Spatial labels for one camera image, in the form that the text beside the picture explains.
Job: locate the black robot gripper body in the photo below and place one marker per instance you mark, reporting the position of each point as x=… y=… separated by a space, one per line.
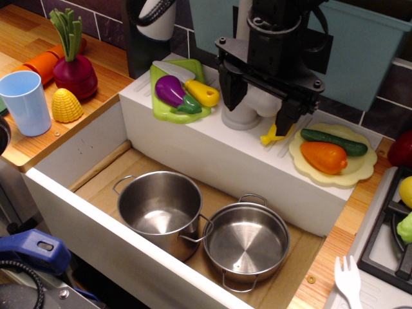
x=272 y=60

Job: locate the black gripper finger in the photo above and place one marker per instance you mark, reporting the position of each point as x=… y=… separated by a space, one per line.
x=233 y=87
x=288 y=115

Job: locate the yellow faucet lever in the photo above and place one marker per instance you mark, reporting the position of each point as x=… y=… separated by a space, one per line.
x=272 y=136

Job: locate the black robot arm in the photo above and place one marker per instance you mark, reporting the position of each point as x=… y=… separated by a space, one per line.
x=265 y=75

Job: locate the grey toy faucet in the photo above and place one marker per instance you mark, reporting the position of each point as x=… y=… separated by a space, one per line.
x=256 y=103

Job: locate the orange toy carrot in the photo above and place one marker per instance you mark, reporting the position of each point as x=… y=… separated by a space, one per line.
x=325 y=157

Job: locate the purple toy eggplant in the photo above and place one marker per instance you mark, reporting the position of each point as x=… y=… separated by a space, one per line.
x=169 y=89

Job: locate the green toy cucumber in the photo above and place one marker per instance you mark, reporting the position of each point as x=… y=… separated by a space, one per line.
x=352 y=148

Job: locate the green cutting board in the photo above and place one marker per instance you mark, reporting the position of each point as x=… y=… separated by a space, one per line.
x=165 y=112

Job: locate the teal plastic bin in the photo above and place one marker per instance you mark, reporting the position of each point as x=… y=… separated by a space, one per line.
x=364 y=45

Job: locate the pale yellow plate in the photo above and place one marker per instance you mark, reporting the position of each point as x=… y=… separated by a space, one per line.
x=358 y=168

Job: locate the white black cylinder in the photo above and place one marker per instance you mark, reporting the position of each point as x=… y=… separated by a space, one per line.
x=159 y=19

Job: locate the red toy pepper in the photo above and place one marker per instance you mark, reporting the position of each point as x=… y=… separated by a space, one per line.
x=400 y=152

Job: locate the shallow steel pot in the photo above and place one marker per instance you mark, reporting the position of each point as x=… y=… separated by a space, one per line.
x=246 y=242

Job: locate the yellow toy lemon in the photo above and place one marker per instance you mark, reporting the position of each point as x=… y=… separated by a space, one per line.
x=405 y=191

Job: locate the tall steel pot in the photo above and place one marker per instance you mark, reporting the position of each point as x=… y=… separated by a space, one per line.
x=165 y=208

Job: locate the black toy stove grate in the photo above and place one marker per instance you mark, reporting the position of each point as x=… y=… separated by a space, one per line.
x=385 y=255

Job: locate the white toy sink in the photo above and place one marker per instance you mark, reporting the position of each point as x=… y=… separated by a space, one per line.
x=226 y=160

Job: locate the red toy beet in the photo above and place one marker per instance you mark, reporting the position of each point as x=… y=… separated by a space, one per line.
x=70 y=33

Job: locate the light green toy vegetable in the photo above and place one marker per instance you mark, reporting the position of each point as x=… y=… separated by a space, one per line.
x=404 y=229

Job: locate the yellow toy corn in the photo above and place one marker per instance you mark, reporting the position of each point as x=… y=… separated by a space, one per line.
x=65 y=106

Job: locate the white plastic fork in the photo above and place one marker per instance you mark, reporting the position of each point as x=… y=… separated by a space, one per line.
x=348 y=280

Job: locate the orange toy cylinder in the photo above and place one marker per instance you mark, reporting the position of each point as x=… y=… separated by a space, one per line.
x=53 y=64

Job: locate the light blue plastic cup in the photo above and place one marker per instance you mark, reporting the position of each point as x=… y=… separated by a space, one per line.
x=23 y=95

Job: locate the blue clamp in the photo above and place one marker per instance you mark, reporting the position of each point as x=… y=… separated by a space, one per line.
x=38 y=250

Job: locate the yellow handled toy knife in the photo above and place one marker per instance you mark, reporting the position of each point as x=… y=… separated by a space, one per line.
x=204 y=94

